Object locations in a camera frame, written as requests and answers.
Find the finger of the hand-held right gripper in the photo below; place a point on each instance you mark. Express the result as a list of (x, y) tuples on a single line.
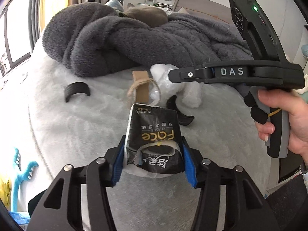
[(186, 75)]

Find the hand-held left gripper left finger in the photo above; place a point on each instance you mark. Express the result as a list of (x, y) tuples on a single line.
[(118, 164)]

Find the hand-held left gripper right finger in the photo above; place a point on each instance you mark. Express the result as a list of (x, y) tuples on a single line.
[(190, 167)]

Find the white plastic bag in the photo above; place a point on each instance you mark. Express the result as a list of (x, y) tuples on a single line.
[(192, 93)]

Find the black tissue packet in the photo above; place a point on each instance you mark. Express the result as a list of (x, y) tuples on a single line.
[(154, 130)]

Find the person's right hand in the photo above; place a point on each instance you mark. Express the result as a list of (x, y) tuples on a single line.
[(297, 115)]

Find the black curved plastic piece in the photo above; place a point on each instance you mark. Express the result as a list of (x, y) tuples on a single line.
[(179, 114), (76, 89)]

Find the grey bed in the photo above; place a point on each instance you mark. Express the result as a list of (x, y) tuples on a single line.
[(79, 134)]

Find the cardboard tape roll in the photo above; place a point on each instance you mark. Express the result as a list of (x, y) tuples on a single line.
[(132, 89)]

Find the brown pillow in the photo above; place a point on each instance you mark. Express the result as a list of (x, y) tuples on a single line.
[(146, 16)]

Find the beige headboard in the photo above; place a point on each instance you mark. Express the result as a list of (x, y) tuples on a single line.
[(211, 7)]

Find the grey fleece blanket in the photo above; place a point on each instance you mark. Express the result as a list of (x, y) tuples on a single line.
[(115, 43)]

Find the blue plush toy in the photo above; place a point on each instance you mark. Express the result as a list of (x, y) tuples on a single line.
[(20, 175)]

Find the light blue cloth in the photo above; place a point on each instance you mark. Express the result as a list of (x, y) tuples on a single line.
[(112, 3)]

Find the blue printed packet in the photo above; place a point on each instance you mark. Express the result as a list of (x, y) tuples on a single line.
[(20, 221)]

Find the yellow plastic bag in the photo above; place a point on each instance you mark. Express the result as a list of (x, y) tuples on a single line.
[(4, 192)]

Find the yellow curtain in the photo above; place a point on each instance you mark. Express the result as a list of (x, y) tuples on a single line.
[(54, 2)]

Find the grey curtain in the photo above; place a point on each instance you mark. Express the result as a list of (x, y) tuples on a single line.
[(35, 12)]

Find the black window frame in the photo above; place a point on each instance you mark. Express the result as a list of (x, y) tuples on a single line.
[(8, 41)]

